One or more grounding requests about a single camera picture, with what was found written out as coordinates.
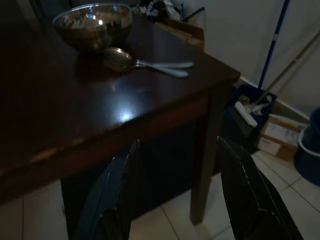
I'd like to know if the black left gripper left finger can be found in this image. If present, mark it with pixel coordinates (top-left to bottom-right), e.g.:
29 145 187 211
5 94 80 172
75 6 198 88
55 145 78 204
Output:
73 139 141 240

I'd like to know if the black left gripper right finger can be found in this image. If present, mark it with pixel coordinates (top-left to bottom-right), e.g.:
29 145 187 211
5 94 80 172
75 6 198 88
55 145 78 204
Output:
216 136 305 240

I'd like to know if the small labelled cardboard box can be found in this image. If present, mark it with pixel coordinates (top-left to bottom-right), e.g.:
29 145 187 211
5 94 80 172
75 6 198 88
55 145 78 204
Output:
257 113 307 161

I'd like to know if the blue plastic bucket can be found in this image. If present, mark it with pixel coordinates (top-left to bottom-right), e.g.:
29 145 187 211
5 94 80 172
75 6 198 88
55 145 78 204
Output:
293 107 320 180

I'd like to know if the white brush head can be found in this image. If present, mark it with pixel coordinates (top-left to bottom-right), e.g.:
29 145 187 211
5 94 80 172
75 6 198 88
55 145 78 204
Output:
233 101 258 127

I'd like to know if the dark blue plastic crate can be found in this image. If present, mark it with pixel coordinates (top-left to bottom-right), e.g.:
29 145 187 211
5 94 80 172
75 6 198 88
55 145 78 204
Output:
224 83 278 152

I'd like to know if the dark wooden table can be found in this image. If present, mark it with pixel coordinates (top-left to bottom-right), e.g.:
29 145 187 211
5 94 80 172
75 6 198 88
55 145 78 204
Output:
0 0 241 226

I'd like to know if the steel spoon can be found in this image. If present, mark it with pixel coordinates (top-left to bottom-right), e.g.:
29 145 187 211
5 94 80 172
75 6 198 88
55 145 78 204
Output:
102 46 195 69
103 57 190 78

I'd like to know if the round steel bowl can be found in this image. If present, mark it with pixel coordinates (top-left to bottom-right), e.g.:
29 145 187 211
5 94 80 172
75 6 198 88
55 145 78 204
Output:
52 2 133 52

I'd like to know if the large open cardboard box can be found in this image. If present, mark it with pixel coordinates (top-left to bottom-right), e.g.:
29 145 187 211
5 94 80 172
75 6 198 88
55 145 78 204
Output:
154 18 205 50

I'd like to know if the crumpled wrappers pile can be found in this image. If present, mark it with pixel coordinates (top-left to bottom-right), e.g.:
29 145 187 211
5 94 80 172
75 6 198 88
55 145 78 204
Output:
132 0 187 21

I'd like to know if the grey broom handle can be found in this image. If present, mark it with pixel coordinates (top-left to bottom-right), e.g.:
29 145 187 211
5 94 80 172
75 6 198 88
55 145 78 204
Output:
254 37 320 105

